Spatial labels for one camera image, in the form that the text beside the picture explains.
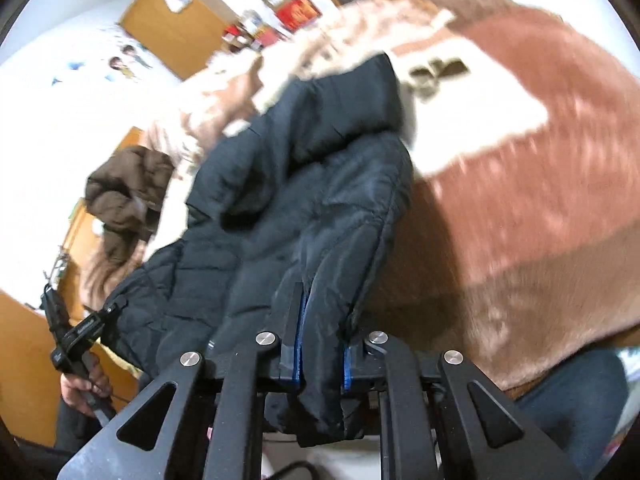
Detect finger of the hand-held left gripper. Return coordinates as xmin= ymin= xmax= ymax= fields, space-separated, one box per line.
xmin=70 ymin=300 xmax=127 ymax=348

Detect wooden wardrobe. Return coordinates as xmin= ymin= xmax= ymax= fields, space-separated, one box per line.
xmin=117 ymin=0 xmax=242 ymax=82

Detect person's left forearm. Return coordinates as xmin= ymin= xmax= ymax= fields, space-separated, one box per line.
xmin=52 ymin=400 xmax=108 ymax=453

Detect person's left hand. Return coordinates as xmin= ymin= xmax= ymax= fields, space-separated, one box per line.
xmin=59 ymin=352 xmax=115 ymax=417

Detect black puffer jacket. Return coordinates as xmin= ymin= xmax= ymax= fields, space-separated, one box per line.
xmin=102 ymin=52 xmax=417 ymax=449

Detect cartoon wall stickers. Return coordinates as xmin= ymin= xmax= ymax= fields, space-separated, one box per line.
xmin=50 ymin=40 xmax=155 ymax=87

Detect wooden bed frame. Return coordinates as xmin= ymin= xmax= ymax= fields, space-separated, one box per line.
xmin=0 ymin=127 xmax=152 ymax=448

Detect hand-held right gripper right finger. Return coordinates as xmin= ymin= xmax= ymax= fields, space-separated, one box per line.
xmin=341 ymin=329 xmax=585 ymax=480

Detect brown plush blanket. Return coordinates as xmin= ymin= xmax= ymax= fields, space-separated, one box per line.
xmin=80 ymin=0 xmax=640 ymax=392

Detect person's right leg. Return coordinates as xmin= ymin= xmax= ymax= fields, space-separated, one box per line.
xmin=510 ymin=347 xmax=632 ymax=480

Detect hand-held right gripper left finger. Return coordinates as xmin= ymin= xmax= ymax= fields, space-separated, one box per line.
xmin=56 ymin=280 xmax=308 ymax=480

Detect red box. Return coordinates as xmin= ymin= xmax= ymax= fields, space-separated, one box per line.
xmin=275 ymin=0 xmax=322 ymax=32

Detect brown puffer jacket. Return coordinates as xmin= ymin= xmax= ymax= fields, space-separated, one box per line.
xmin=82 ymin=145 xmax=177 ymax=262

